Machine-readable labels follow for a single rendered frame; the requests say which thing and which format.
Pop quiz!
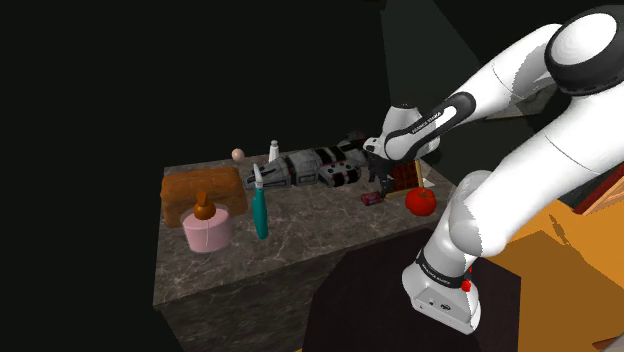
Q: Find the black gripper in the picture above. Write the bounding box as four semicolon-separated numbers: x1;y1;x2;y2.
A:
367;153;394;199

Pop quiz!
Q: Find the red wooden framed board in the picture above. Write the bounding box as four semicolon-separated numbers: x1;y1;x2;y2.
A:
384;158;425;200

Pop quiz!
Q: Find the red tomato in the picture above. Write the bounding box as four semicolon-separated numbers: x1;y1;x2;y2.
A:
404;186;438;218

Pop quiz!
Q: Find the grey toy spaceship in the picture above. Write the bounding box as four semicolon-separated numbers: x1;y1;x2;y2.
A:
243;138;370;191

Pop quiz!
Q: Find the dark robot stand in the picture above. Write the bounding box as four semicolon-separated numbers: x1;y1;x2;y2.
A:
302;227;522;352

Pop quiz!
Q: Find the pink jar with brown stopper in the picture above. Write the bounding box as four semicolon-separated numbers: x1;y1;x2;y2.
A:
182;191;233;254

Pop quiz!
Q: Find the brown bread loaf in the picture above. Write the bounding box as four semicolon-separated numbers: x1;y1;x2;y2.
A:
160;166;249;229

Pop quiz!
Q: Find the teal handled knife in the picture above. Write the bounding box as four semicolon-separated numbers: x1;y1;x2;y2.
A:
251;163;270;241

